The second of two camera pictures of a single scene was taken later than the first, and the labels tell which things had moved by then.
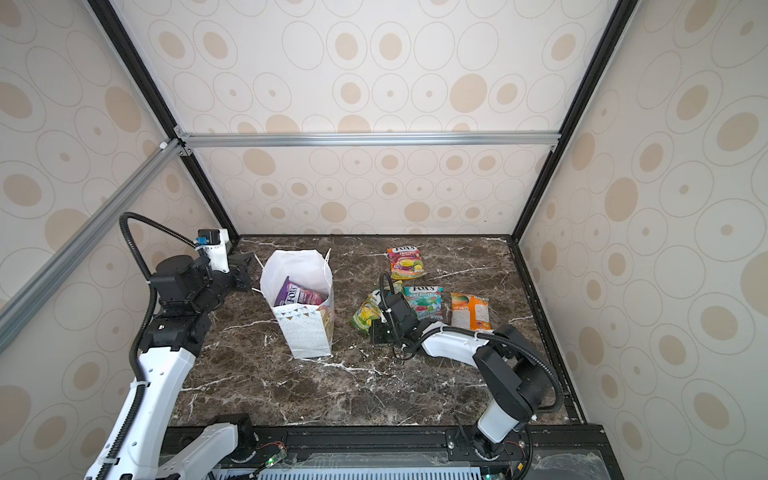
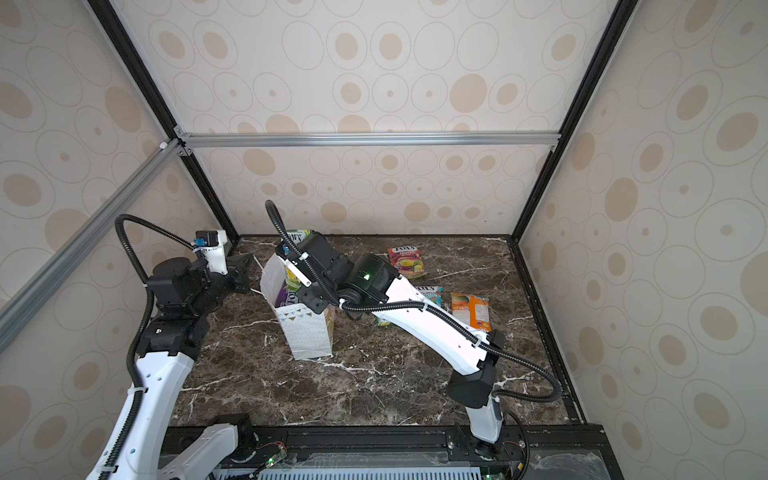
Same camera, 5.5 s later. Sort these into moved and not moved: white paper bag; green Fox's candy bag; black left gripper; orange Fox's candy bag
Moved: green Fox's candy bag
Not moved: black left gripper; white paper bag; orange Fox's candy bag
